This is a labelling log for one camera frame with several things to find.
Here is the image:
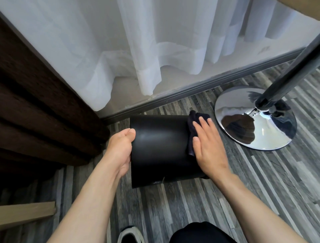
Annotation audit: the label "grey baseboard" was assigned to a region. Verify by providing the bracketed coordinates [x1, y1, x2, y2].
[102, 47, 313, 126]

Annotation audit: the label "person's right hand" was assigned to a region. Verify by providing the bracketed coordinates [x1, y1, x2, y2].
[192, 116, 235, 180]

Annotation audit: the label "white sheer curtain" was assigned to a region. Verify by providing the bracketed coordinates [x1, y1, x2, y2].
[0, 0, 320, 112]

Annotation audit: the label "light wooden board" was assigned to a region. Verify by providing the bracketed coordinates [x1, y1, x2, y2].
[0, 201, 57, 230]

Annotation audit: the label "chrome table pedestal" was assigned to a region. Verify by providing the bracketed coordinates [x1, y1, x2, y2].
[214, 33, 320, 151]

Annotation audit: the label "dark brown curtain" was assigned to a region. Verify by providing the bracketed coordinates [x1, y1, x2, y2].
[0, 16, 111, 187]

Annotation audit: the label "person's left forearm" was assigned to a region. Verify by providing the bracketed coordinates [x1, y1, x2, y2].
[47, 156, 126, 243]

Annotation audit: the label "dark cleaning cloth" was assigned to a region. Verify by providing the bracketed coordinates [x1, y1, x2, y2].
[186, 110, 211, 157]

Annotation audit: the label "black and white shoe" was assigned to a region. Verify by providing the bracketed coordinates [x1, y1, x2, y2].
[117, 225, 146, 243]

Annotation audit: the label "black cylindrical bin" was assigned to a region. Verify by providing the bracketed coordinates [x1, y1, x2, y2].
[129, 115, 209, 189]

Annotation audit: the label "wooden table top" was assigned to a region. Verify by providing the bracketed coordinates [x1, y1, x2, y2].
[277, 0, 320, 17]

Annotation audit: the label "person's right forearm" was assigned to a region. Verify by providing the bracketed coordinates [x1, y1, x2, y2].
[207, 172, 310, 243]

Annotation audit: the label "black shorts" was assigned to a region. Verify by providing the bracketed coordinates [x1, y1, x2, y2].
[169, 221, 237, 243]

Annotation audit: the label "person's left hand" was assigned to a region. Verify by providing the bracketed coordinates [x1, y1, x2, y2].
[100, 128, 137, 181]

